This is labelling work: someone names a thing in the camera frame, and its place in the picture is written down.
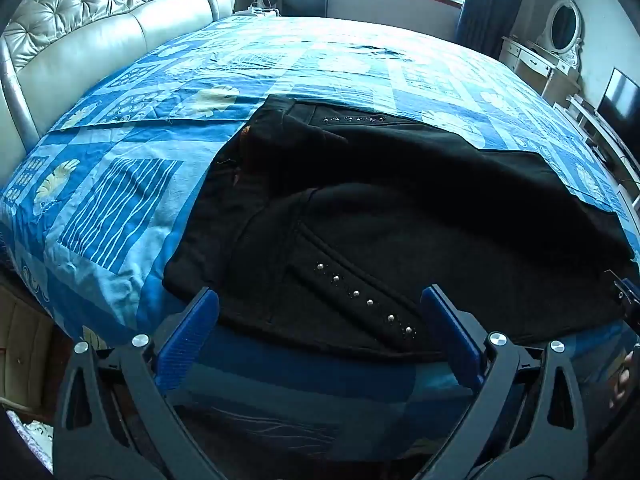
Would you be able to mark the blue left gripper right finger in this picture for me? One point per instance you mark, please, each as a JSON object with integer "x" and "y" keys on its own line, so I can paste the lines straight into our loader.
{"x": 456, "y": 335}

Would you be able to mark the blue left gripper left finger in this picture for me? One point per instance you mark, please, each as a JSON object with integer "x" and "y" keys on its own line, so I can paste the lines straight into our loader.
{"x": 179, "y": 339}

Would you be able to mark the black studded pants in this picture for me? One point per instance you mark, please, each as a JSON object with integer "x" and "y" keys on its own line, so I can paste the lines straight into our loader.
{"x": 319, "y": 227}

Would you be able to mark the person right hand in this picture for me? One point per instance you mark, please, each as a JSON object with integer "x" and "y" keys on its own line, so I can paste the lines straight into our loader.
{"x": 625, "y": 379}

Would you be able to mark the white tv cabinet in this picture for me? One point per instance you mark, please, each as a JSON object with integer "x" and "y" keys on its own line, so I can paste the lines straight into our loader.
{"x": 606, "y": 145}

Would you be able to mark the wooden bedside cabinet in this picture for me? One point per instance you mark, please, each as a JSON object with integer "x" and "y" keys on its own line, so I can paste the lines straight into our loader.
{"x": 25, "y": 336}

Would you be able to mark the blue patterned bed sheet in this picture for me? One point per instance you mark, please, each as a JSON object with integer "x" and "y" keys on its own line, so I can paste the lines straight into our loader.
{"x": 98, "y": 207}

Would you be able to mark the black flat television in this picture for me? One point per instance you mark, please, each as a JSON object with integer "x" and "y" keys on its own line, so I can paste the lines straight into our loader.
{"x": 619, "y": 107}

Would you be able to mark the white vanity table with mirror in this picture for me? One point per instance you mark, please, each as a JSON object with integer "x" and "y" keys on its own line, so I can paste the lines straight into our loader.
{"x": 551, "y": 63}

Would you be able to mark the dark blue right curtain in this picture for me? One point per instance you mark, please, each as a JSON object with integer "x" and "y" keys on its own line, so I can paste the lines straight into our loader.
{"x": 483, "y": 23}

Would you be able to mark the cream tufted leather headboard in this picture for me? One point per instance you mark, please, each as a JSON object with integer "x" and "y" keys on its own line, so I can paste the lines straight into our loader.
{"x": 53, "y": 51}

